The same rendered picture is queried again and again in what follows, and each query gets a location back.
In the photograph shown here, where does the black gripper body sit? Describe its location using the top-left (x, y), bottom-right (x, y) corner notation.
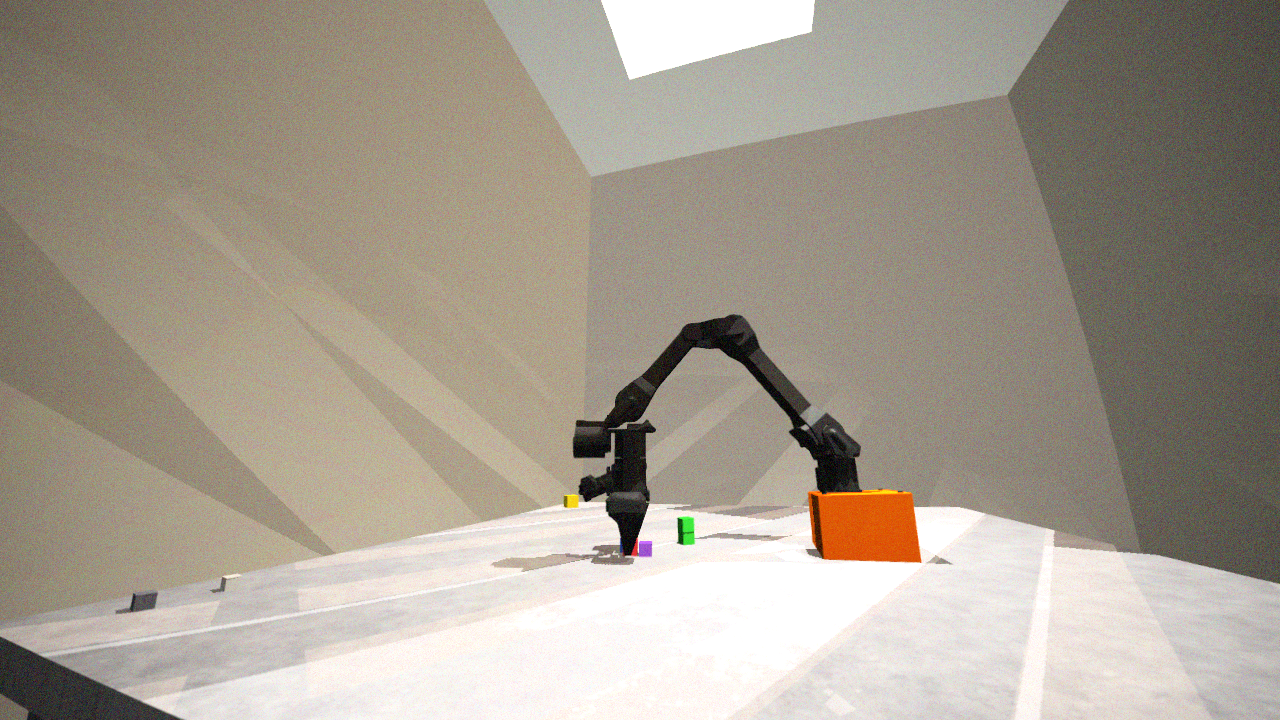
top-left (605, 457), bottom-right (650, 514)

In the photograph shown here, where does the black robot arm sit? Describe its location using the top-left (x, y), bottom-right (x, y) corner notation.
top-left (573, 314), bottom-right (863, 502)

